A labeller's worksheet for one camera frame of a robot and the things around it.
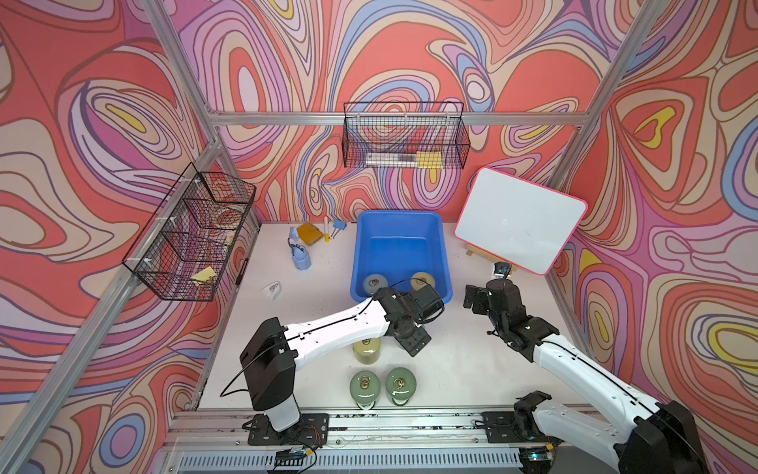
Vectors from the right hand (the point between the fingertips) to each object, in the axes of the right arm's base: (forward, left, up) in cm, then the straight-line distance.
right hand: (484, 296), depth 84 cm
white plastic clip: (+11, +67, -10) cm, 68 cm away
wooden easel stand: (+25, -4, -9) cm, 26 cm away
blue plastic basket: (+29, +23, -10) cm, 39 cm away
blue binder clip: (+42, +47, -11) cm, 64 cm away
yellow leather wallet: (+37, +57, -10) cm, 69 cm away
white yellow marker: (+39, +51, -9) cm, 65 cm away
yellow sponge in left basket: (0, +73, +16) cm, 75 cm away
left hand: (-10, +22, -1) cm, 24 cm away
